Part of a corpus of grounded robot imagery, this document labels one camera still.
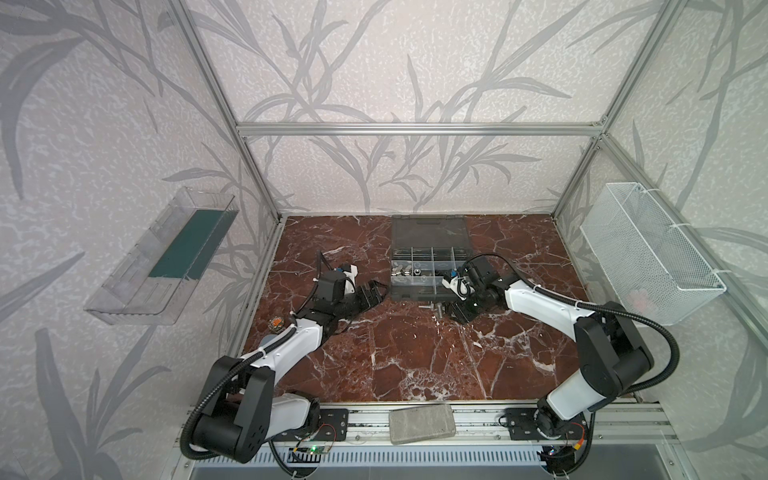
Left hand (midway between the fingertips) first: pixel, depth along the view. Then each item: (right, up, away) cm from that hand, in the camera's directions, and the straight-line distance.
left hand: (384, 285), depth 85 cm
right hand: (+22, -6, +5) cm, 23 cm away
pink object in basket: (+64, -1, -13) cm, 65 cm away
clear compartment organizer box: (+13, +10, +20) cm, 25 cm away
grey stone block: (+10, -31, -14) cm, 36 cm away
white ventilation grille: (-24, -38, -16) cm, 48 cm away
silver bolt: (+15, -8, +8) cm, 19 cm away
